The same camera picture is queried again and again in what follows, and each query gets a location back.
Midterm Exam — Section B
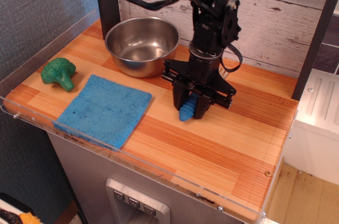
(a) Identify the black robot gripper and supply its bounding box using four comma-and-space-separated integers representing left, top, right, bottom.
163, 48, 236, 119

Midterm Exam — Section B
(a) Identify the blue handled metal fork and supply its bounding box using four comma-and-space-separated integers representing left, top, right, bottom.
179, 93, 198, 122

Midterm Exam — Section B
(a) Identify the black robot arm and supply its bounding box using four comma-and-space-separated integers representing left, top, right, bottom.
163, 0, 243, 121

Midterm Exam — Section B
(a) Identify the stainless steel bowl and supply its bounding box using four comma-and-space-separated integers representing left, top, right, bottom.
105, 17, 180, 78

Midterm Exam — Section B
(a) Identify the blue folded cloth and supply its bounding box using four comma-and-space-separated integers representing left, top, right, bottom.
53, 75, 152, 149

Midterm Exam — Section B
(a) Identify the grey toy fridge cabinet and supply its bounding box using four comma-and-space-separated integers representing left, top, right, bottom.
48, 133, 240, 223

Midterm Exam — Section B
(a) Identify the silver dispenser panel with buttons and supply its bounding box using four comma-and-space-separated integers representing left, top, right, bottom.
106, 178, 171, 223

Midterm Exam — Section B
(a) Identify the white toy sink unit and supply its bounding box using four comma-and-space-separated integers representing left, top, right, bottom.
283, 69, 338, 184

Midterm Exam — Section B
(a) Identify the green toy broccoli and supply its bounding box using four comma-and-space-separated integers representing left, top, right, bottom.
41, 58, 76, 92

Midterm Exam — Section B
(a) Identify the clear acrylic table guard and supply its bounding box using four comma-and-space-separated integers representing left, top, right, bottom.
1, 10, 297, 223

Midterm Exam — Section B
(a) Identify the yellow object at corner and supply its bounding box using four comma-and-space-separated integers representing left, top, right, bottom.
19, 212, 41, 224

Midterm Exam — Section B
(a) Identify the dark vertical post right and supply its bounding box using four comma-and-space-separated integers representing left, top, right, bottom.
292, 0, 338, 101

